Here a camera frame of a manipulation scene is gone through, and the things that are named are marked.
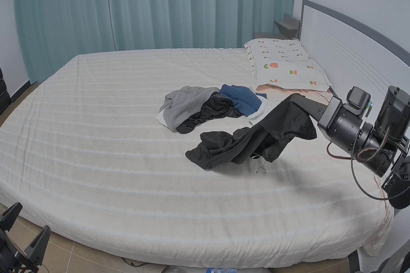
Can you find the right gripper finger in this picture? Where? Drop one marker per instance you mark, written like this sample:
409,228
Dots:
315,110

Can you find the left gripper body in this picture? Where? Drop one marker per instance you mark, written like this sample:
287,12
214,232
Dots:
9,255

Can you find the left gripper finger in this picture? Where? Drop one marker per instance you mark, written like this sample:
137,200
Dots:
11,215
37,249

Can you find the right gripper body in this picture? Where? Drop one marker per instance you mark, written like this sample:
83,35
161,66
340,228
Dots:
344,127

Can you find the black T-shirt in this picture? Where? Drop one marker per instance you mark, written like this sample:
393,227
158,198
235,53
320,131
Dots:
282,127

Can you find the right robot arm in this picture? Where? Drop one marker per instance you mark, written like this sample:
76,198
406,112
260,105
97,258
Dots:
394,111

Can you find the pile of clothes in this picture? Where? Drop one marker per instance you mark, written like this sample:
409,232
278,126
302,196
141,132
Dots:
192,105

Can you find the bed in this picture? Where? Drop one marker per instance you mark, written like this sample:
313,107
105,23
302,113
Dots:
128,153

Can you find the pink pillow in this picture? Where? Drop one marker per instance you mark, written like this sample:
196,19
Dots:
282,93

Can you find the white printed pillow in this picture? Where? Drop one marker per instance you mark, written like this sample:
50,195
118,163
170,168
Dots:
285,63

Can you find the grey bedside table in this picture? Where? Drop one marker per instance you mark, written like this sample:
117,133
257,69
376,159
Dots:
286,25

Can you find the black chest of drawers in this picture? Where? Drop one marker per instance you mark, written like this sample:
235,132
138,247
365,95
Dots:
3,92

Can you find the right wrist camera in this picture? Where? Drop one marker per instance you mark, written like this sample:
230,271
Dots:
357,99

